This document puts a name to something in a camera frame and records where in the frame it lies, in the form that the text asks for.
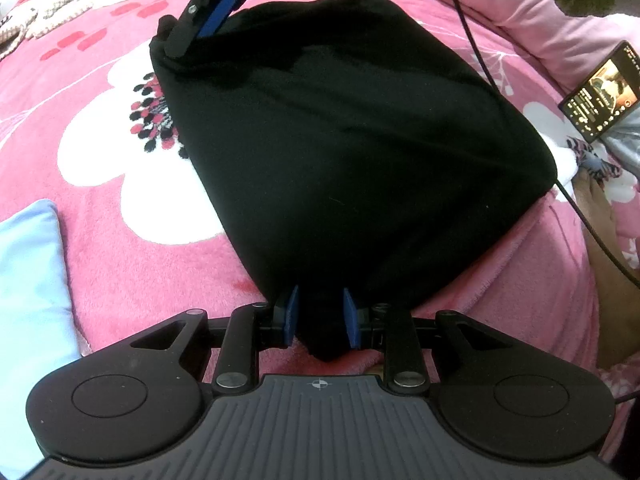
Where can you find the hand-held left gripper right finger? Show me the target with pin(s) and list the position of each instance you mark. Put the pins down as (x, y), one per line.
(351, 321)

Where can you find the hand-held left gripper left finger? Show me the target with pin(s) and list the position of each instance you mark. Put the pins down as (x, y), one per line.
(291, 318)

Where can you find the black garment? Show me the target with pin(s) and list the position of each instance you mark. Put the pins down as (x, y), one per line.
(350, 150)

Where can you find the pale pink quilt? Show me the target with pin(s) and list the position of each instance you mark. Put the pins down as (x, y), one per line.
(525, 25)

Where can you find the beige checked knit sweater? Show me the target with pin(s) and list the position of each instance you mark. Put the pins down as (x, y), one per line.
(45, 15)

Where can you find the pink floral blanket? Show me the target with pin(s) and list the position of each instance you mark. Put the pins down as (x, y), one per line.
(125, 260)

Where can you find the smartphone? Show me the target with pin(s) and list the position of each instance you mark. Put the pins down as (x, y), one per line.
(602, 92)

